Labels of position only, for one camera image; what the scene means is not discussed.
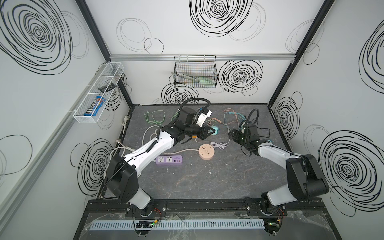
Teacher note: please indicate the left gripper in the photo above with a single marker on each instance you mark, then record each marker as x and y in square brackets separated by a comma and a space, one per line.
[202, 131]

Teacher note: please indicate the blue candy pack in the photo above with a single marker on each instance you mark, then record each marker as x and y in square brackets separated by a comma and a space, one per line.
[95, 106]

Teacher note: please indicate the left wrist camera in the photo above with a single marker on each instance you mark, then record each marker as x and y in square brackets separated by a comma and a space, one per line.
[202, 117]

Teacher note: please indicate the black wire basket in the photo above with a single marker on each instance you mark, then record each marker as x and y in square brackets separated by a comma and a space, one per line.
[188, 67]

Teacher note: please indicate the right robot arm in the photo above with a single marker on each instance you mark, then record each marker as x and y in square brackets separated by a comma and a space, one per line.
[305, 179]

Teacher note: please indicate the white wire shelf basket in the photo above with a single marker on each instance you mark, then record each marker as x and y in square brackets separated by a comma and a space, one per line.
[107, 73]

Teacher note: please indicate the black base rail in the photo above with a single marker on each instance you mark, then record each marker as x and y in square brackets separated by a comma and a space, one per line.
[163, 208]

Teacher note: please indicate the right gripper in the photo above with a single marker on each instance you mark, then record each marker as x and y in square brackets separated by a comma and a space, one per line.
[237, 136]

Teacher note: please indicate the green charger plug with cable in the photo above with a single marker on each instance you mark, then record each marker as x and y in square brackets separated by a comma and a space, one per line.
[150, 117]

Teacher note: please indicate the white wall plug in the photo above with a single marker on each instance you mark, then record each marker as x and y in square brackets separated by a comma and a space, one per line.
[126, 118]

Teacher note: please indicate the pink round power strip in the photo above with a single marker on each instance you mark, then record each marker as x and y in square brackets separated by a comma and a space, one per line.
[206, 152]

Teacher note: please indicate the green item in basket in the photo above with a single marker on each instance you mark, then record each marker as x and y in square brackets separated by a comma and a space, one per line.
[206, 82]

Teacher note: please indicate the teal charger plug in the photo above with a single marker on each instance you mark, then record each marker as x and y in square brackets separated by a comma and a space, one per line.
[216, 130]

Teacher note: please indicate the grey cable duct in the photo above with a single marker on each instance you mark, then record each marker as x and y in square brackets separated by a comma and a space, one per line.
[215, 224]

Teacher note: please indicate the purple power strip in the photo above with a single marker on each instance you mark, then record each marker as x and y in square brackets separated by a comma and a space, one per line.
[173, 160]

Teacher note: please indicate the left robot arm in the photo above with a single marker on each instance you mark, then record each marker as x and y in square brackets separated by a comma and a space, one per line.
[123, 172]

